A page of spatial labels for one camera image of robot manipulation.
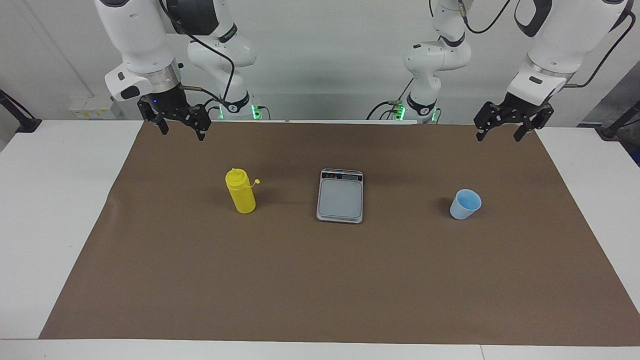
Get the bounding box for yellow squeeze seasoning bottle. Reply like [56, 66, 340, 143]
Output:
[225, 168, 261, 215]

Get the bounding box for light blue plastic cup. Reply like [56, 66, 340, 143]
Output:
[449, 188, 482, 221]

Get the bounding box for silver digital kitchen scale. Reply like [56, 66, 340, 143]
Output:
[316, 168, 364, 224]

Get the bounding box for white box yellow labels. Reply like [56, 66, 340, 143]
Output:
[69, 96, 117, 120]

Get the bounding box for black clamp stand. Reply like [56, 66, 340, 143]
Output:
[0, 89, 42, 134]
[597, 100, 640, 140]

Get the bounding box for brown paper table mat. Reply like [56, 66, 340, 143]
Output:
[39, 120, 640, 347]

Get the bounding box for black base cable bundle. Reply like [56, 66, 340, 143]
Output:
[200, 97, 272, 121]
[366, 77, 416, 121]

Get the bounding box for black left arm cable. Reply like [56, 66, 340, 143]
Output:
[429, 0, 637, 90]

